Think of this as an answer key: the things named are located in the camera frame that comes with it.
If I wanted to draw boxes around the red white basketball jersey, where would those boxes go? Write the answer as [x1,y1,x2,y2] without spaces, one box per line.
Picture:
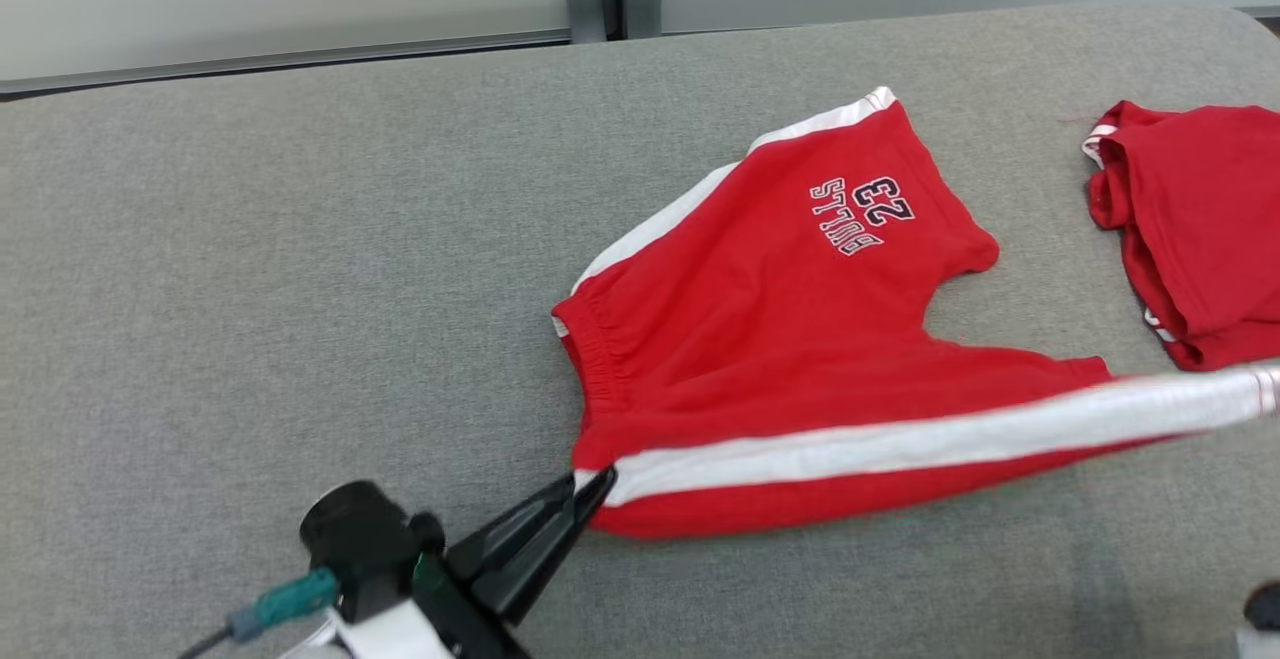
[1082,100,1280,372]

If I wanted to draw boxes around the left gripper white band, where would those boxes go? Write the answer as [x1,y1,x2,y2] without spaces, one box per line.
[330,466,618,659]

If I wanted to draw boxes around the red shorts with white stripes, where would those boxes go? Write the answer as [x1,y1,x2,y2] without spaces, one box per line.
[552,86,1280,540]

